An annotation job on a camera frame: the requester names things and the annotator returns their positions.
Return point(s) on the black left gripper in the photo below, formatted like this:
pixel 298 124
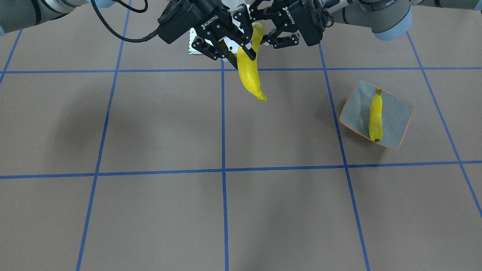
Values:
pixel 297 18

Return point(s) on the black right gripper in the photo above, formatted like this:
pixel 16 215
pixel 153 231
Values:
pixel 214 23

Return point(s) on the yellow banana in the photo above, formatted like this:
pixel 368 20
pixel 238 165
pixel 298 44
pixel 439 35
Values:
pixel 375 116
pixel 247 68

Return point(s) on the yellow banana top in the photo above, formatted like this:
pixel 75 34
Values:
pixel 375 116

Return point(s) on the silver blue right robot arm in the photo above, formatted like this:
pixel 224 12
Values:
pixel 21 14

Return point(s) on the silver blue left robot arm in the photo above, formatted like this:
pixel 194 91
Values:
pixel 387 19

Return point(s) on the grey square plate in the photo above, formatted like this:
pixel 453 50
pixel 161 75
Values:
pixel 396 114

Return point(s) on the white pedestal column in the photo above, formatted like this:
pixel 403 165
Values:
pixel 210 35

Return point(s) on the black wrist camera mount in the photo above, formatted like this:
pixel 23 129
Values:
pixel 177 18

